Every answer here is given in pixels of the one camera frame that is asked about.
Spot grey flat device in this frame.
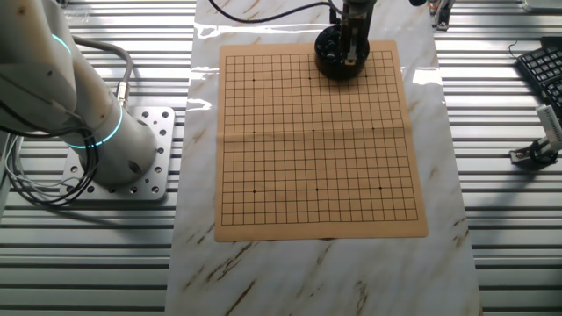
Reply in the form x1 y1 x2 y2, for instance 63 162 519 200
521 0 562 13

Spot pile of black go stones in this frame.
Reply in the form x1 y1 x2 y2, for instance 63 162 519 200
316 25 368 62

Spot thick black camera cable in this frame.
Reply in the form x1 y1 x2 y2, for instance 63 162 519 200
207 0 337 24

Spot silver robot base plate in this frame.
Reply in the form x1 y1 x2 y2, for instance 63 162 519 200
59 106 176 202

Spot silver depth camera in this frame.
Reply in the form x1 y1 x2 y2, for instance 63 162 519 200
535 103 562 153

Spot black round stone bowl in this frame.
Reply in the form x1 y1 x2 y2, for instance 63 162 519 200
313 24 371 82

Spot white marble pattern sheet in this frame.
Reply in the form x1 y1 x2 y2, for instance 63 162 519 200
164 0 484 316

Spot tan go board mat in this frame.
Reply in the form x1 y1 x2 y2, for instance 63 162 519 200
213 39 429 243

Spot thin white cables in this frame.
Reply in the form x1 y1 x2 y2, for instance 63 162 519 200
3 135 67 205

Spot metal mount bracket with wires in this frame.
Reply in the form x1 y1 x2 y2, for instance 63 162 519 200
431 0 457 32

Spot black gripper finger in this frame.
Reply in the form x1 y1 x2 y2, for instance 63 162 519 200
356 31 369 61
341 31 357 67

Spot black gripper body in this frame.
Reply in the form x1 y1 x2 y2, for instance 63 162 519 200
338 4 374 34

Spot black cable bundle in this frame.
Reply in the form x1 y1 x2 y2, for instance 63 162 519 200
0 131 100 208

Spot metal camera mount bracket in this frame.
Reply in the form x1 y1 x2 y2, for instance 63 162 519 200
508 139 561 168

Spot black keyboard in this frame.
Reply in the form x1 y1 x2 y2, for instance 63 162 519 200
515 36 562 120

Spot thick grey base cable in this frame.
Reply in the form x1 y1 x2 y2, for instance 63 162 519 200
72 35 135 110

